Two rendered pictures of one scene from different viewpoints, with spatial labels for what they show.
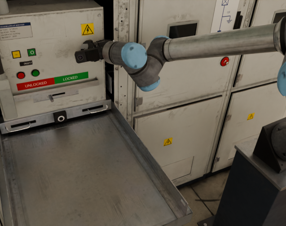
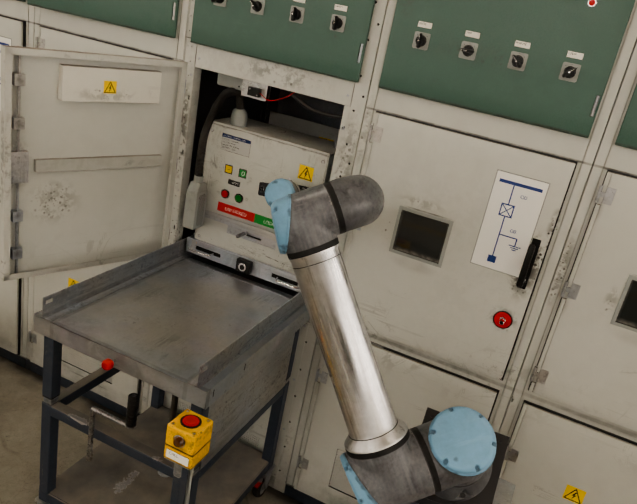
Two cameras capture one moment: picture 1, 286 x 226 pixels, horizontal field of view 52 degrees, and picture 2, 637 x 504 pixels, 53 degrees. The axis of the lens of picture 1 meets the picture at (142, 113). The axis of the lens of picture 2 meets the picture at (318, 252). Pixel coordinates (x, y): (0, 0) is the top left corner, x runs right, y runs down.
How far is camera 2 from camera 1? 144 cm
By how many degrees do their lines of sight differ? 45
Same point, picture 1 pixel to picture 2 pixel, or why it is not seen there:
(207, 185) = not seen: outside the picture
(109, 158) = (228, 318)
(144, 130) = not seen: hidden behind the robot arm
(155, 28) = not seen: hidden behind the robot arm
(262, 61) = (603, 371)
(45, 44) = (258, 170)
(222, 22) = (500, 243)
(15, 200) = (118, 285)
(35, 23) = (255, 145)
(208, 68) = (467, 314)
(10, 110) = (189, 217)
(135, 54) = (276, 190)
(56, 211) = (126, 309)
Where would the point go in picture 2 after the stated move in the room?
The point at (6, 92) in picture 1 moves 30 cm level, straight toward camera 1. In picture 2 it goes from (192, 195) to (139, 213)
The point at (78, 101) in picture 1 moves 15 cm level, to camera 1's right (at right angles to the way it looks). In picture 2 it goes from (272, 260) to (295, 277)
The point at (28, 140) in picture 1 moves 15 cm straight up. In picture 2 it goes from (197, 268) to (202, 232)
